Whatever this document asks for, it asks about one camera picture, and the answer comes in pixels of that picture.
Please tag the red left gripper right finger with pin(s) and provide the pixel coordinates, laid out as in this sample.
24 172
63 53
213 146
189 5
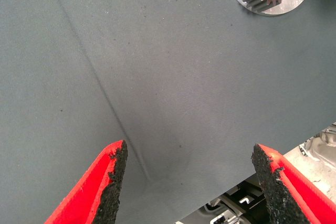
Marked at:
288 192

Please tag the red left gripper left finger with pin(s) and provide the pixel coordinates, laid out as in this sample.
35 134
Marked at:
92 190

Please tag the black robot base chassis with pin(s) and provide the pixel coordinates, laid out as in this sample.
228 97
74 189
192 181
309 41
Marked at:
236 203

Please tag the light grey robot base part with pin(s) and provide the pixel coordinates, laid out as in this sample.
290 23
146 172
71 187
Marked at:
320 148

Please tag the dark grey table cloth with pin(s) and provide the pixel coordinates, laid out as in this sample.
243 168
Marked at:
157 77

